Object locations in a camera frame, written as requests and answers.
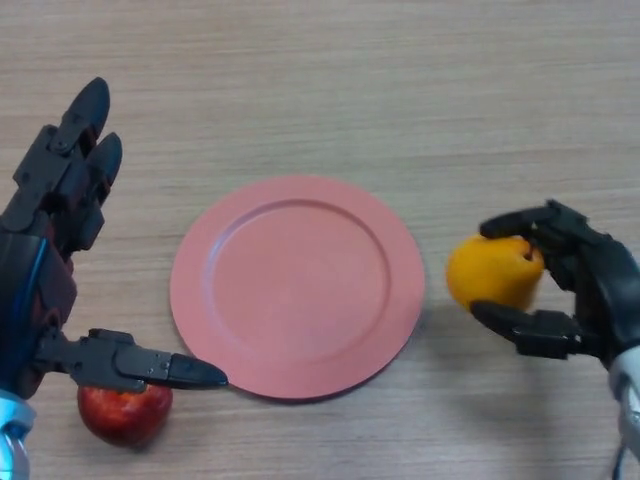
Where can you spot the pink round plate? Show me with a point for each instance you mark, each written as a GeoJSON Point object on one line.
{"type": "Point", "coordinates": [297, 287]}

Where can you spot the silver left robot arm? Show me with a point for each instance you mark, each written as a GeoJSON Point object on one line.
{"type": "Point", "coordinates": [12, 435]}

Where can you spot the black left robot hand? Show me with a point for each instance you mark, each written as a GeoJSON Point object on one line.
{"type": "Point", "coordinates": [25, 280]}

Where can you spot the red apple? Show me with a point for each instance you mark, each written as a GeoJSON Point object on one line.
{"type": "Point", "coordinates": [122, 417]}

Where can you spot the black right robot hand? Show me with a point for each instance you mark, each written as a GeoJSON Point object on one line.
{"type": "Point", "coordinates": [607, 290]}

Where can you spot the yellow pear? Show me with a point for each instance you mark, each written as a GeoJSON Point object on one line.
{"type": "Point", "coordinates": [492, 272]}

